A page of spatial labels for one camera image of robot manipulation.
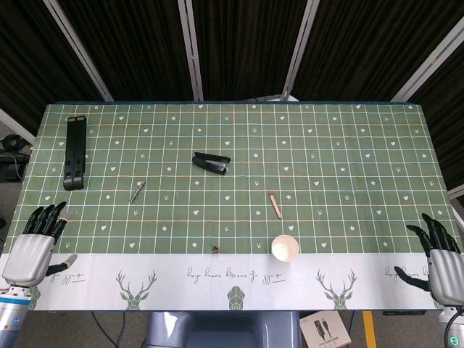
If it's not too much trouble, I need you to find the black folding laptop stand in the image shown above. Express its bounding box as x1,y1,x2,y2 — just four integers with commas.
62,115,88,191

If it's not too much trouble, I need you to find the white cable product box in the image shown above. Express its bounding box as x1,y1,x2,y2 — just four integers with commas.
299,312,352,348

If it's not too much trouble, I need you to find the black floor equipment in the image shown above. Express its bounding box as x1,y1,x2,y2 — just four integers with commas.
0,133,36,182

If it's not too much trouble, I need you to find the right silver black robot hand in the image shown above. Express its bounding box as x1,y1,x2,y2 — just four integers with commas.
394,212,464,305

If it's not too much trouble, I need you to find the green grid tablecloth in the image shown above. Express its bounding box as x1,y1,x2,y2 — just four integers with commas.
0,101,464,312

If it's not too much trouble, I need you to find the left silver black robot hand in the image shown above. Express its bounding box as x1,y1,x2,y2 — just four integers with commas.
1,201,79,288

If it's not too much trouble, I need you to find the white paper cup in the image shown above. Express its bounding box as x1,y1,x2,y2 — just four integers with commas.
270,234,300,262

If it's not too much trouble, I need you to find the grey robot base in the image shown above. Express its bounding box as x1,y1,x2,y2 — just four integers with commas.
144,310,302,348

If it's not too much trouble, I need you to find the black stapler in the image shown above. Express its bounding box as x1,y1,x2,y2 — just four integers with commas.
191,152,232,176

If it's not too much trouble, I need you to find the dark fabric screen panel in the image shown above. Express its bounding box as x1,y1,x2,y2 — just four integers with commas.
191,0,309,102
293,0,464,102
409,46,464,193
59,0,196,102
0,0,106,124

